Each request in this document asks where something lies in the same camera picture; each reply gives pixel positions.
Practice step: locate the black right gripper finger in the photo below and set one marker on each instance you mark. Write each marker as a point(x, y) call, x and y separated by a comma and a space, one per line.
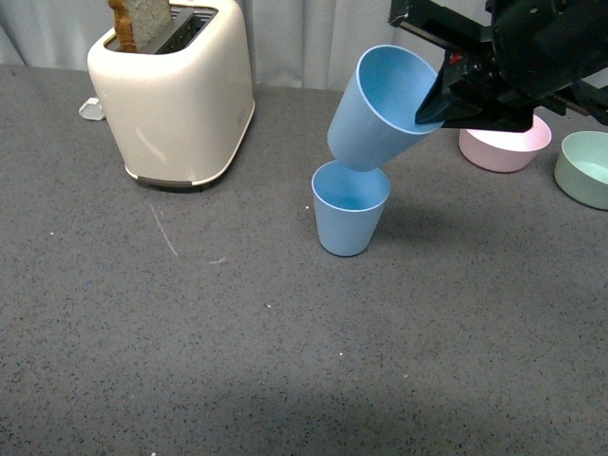
point(456, 100)

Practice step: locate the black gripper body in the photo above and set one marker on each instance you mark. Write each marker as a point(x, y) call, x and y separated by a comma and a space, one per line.
point(534, 53)

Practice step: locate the blue plastic cup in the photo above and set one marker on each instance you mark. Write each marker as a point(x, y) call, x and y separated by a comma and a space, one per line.
point(376, 118)
point(348, 205)

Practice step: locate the pink plastic bowl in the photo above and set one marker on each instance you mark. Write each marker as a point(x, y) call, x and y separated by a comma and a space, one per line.
point(505, 152)

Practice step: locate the green plastic bowl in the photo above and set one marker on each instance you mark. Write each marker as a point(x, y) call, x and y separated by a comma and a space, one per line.
point(581, 168)

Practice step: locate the grey curtain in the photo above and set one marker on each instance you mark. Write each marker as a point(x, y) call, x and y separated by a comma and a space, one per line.
point(310, 44)

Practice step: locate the cream white toaster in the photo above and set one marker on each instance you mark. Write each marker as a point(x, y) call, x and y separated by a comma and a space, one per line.
point(179, 115)

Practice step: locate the slice of toast bread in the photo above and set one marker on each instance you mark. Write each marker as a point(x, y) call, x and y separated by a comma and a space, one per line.
point(137, 22)

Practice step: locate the white toaster lever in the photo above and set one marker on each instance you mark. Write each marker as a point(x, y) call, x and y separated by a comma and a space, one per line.
point(92, 110)

